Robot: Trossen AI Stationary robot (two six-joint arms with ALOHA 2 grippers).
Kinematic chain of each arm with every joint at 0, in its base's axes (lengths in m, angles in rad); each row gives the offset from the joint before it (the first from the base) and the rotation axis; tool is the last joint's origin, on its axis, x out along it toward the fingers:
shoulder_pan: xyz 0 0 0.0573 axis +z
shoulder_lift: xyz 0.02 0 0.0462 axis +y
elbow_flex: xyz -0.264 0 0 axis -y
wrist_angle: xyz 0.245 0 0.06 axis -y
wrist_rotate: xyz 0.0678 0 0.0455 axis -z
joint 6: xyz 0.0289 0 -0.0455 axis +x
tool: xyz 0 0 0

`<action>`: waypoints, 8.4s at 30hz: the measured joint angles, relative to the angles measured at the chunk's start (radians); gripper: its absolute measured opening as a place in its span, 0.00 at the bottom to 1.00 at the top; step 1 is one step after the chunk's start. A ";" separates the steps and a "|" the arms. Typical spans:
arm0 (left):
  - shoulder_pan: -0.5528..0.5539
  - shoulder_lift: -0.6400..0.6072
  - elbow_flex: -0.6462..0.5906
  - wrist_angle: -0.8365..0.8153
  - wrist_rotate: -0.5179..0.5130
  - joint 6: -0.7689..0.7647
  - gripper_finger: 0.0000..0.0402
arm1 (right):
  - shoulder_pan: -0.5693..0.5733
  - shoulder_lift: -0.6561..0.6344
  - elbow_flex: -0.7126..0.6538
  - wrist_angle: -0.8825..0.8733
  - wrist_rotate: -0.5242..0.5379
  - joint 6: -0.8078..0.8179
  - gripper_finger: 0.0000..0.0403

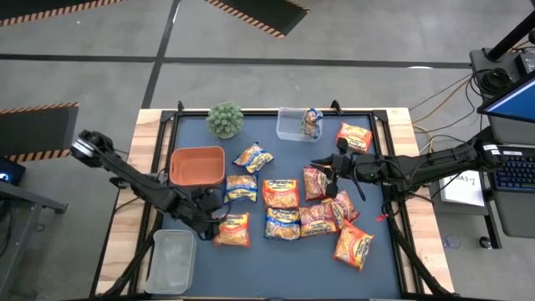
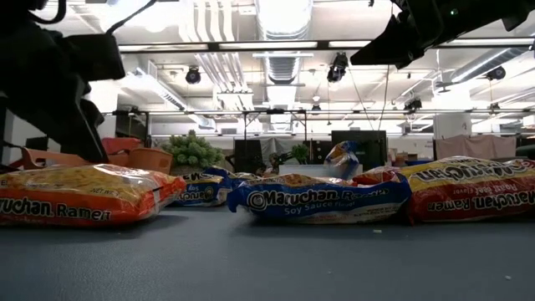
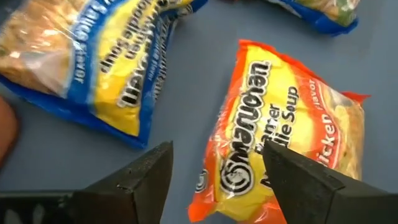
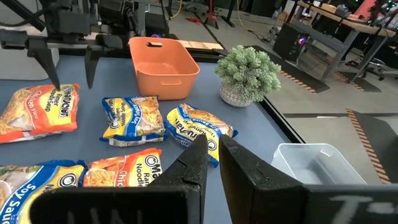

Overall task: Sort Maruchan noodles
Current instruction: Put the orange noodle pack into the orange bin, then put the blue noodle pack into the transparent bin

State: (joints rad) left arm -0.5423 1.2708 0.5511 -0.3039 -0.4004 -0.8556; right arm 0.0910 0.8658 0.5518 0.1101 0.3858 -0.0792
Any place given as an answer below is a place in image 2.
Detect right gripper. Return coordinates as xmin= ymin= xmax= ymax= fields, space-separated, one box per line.
xmin=350 ymin=0 xmax=535 ymax=70

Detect slanted silver ceiling duct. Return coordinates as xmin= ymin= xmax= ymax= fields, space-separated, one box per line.
xmin=449 ymin=46 xmax=532 ymax=84

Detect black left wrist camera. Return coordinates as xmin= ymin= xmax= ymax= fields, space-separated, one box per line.
xmin=0 ymin=0 xmax=49 ymax=12

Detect ribbed silver ceiling duct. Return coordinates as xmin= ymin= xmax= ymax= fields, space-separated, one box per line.
xmin=254 ymin=0 xmax=313 ymax=84

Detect white square column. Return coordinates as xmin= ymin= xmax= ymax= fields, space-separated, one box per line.
xmin=433 ymin=113 xmax=472 ymax=140

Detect orange plastic bin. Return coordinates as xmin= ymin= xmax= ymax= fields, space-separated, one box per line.
xmin=18 ymin=145 xmax=174 ymax=176

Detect green potted plant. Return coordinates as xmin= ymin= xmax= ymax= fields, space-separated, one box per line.
xmin=161 ymin=129 xmax=226 ymax=176

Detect black overhead camera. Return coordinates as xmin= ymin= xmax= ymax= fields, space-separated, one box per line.
xmin=326 ymin=52 xmax=349 ymax=84

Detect clear plastic container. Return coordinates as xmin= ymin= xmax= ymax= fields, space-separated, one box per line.
xmin=278 ymin=163 xmax=364 ymax=181

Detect grey hanging cloth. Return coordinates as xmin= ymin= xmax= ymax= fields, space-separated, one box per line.
xmin=261 ymin=137 xmax=280 ymax=166

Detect red chair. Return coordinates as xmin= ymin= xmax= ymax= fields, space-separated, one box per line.
xmin=101 ymin=136 xmax=143 ymax=156

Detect beige cloth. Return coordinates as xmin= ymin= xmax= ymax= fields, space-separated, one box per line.
xmin=434 ymin=134 xmax=517 ymax=161

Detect orange chicken ramen pack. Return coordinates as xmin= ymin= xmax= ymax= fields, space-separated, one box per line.
xmin=0 ymin=163 xmax=187 ymax=227

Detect small background plant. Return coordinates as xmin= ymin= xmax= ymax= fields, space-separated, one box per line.
xmin=290 ymin=144 xmax=311 ymax=165

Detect black background monitor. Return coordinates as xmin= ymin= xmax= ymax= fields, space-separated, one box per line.
xmin=331 ymin=130 xmax=388 ymax=171

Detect red beef ramen pack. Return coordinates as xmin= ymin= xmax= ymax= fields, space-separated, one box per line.
xmin=353 ymin=156 xmax=535 ymax=224

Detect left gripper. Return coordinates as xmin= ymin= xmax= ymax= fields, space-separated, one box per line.
xmin=0 ymin=8 xmax=126 ymax=163

